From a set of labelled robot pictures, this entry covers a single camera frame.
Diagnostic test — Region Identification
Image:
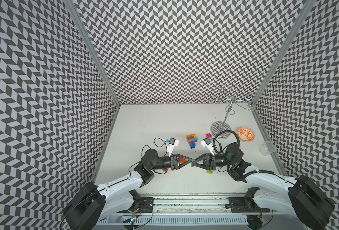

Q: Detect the light blue lego plate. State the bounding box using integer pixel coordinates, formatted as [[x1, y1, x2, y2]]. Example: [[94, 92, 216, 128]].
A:
[[188, 138, 198, 143]]

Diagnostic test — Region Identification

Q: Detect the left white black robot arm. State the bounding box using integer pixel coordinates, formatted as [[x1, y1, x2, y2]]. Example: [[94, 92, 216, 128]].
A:
[[63, 149, 192, 230]]

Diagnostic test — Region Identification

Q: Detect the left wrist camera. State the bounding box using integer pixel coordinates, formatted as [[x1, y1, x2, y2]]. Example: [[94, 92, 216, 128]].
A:
[[166, 138, 179, 157]]

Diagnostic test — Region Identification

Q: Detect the aluminium front rail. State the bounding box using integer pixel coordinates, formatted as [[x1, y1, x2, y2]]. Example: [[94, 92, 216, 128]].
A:
[[73, 195, 314, 216]]

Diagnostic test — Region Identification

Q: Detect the clear glass cup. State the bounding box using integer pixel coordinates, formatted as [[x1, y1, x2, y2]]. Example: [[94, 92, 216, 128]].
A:
[[259, 141, 277, 156]]

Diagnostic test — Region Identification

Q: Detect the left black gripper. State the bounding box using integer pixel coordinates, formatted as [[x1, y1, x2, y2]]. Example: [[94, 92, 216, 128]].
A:
[[149, 153, 192, 171]]

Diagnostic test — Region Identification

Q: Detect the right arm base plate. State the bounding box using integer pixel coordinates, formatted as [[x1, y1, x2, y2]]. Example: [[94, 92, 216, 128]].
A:
[[225, 197, 271, 213]]

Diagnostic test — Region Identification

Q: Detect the orange patterned small plate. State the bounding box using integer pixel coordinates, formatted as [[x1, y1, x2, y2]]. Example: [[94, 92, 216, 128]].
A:
[[237, 127, 255, 142]]

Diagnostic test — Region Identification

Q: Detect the silver metal jewelry stand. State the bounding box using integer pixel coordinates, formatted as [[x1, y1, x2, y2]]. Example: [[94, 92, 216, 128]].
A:
[[211, 86, 253, 136]]

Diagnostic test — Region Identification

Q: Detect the white ribbed cable duct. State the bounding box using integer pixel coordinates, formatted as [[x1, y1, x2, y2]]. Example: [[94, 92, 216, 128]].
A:
[[97, 215, 248, 226]]

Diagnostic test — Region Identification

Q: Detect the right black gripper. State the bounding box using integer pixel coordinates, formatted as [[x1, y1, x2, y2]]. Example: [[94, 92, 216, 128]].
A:
[[191, 152, 234, 171]]

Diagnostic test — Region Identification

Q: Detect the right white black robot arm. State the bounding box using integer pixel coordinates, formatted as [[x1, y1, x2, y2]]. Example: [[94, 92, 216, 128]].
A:
[[191, 130, 335, 230]]

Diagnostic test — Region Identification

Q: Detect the orange long lego brick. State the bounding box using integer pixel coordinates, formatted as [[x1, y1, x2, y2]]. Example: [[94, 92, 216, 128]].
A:
[[179, 159, 187, 164]]

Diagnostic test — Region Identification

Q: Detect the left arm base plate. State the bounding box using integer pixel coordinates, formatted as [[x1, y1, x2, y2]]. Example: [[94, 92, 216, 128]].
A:
[[122, 197, 155, 214]]

